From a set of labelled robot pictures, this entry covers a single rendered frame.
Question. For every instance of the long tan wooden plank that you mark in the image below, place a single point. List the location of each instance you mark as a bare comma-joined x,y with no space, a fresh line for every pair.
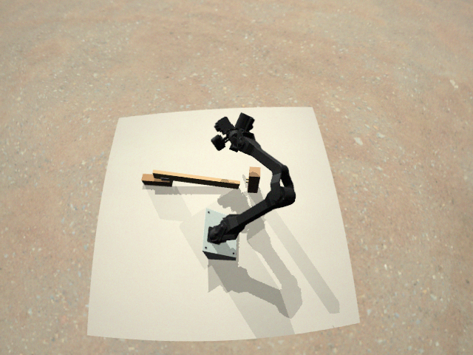
209,181

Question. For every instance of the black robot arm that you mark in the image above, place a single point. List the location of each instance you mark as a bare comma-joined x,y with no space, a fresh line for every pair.
244,141

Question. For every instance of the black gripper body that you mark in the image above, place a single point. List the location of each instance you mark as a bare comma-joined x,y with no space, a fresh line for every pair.
220,144

